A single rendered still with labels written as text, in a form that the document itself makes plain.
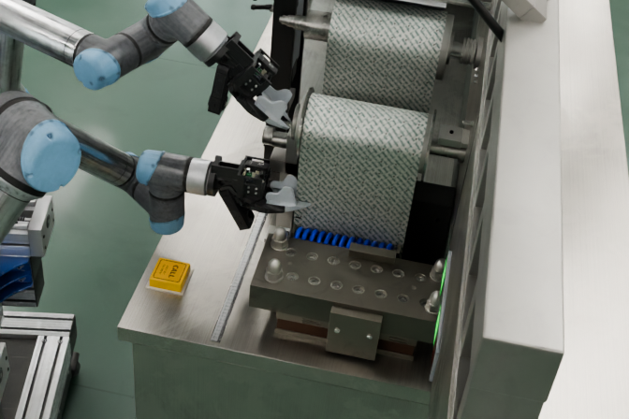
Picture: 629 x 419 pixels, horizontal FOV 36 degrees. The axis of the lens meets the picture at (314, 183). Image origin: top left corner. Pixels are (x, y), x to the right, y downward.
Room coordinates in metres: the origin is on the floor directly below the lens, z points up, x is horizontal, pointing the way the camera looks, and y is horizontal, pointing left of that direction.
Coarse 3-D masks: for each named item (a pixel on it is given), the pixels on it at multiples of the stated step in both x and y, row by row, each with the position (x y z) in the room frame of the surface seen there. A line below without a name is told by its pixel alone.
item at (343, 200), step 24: (312, 168) 1.52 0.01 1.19; (336, 168) 1.52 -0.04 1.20; (312, 192) 1.52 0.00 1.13; (336, 192) 1.51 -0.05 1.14; (360, 192) 1.51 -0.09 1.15; (384, 192) 1.50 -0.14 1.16; (408, 192) 1.50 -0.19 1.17; (312, 216) 1.52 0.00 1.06; (336, 216) 1.51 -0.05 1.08; (360, 216) 1.51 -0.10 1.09; (384, 216) 1.50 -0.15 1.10; (408, 216) 1.50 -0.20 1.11; (384, 240) 1.50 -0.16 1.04
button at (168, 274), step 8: (160, 264) 1.48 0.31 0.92; (168, 264) 1.48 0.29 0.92; (176, 264) 1.48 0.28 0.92; (184, 264) 1.48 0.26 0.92; (160, 272) 1.45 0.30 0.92; (168, 272) 1.45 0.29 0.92; (176, 272) 1.46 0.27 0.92; (184, 272) 1.46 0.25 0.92; (152, 280) 1.43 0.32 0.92; (160, 280) 1.43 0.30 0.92; (168, 280) 1.43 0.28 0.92; (176, 280) 1.43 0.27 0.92; (184, 280) 1.45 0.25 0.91; (168, 288) 1.42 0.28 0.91; (176, 288) 1.42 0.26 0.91
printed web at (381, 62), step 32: (352, 0) 1.83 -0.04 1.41; (352, 32) 1.76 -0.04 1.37; (384, 32) 1.76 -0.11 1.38; (416, 32) 1.76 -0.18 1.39; (352, 64) 1.75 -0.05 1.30; (384, 64) 1.75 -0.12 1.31; (416, 64) 1.74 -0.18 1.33; (320, 96) 1.60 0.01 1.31; (352, 96) 1.76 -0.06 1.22; (384, 96) 1.75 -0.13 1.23; (416, 96) 1.74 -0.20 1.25; (320, 128) 1.53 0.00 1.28; (352, 128) 1.53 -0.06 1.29; (384, 128) 1.53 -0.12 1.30; (416, 128) 1.53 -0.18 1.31; (320, 160) 1.52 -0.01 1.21; (352, 160) 1.51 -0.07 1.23; (384, 160) 1.50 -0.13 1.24; (416, 160) 1.50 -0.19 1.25
